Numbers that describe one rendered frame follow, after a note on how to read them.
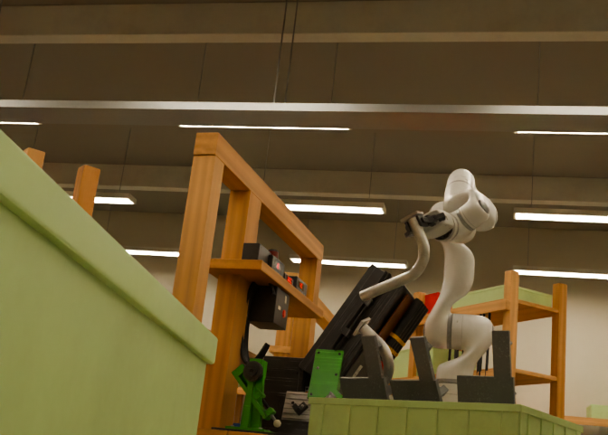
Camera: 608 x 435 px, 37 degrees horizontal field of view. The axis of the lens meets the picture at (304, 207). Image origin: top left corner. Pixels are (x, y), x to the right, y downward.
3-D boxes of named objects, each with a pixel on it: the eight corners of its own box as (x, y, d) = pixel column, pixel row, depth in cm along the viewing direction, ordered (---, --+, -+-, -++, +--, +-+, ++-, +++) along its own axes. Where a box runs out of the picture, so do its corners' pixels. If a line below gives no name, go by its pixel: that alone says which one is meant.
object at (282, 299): (287, 330, 383) (290, 295, 388) (274, 322, 368) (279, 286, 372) (259, 329, 387) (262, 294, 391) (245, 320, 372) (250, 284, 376)
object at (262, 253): (270, 269, 374) (271, 253, 376) (258, 260, 360) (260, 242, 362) (253, 269, 376) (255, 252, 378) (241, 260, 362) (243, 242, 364)
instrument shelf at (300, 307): (322, 319, 430) (323, 310, 432) (261, 269, 349) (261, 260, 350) (272, 316, 438) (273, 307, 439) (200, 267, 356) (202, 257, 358)
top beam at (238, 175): (322, 262, 472) (324, 246, 474) (215, 155, 336) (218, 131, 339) (305, 262, 474) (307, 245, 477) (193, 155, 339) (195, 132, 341)
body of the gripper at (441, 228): (422, 223, 265) (403, 221, 256) (451, 206, 261) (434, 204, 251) (432, 246, 263) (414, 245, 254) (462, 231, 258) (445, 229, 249)
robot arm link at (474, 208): (497, 182, 288) (494, 222, 261) (457, 211, 295) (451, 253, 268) (479, 161, 287) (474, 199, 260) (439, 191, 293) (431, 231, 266)
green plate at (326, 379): (339, 408, 363) (347, 359, 374) (335, 399, 357) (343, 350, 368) (312, 405, 367) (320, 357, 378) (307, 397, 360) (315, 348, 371)
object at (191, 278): (301, 458, 442) (322, 262, 471) (175, 425, 307) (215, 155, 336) (283, 456, 445) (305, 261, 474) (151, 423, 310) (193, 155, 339)
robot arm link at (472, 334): (436, 385, 312) (441, 316, 318) (492, 390, 308) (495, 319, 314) (434, 382, 300) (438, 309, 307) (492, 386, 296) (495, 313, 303)
